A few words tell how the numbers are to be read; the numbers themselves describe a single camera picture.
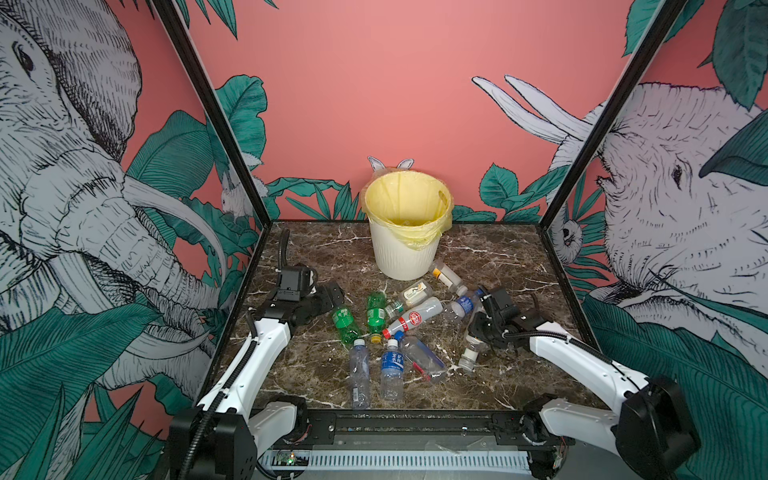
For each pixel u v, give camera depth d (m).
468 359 0.82
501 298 0.67
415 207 1.02
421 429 0.75
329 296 0.73
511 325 0.61
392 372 0.82
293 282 0.62
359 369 0.83
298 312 0.58
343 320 0.88
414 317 0.89
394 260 0.93
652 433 0.39
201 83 0.80
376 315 0.88
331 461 0.70
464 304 0.92
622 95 0.83
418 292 0.93
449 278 1.01
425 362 0.85
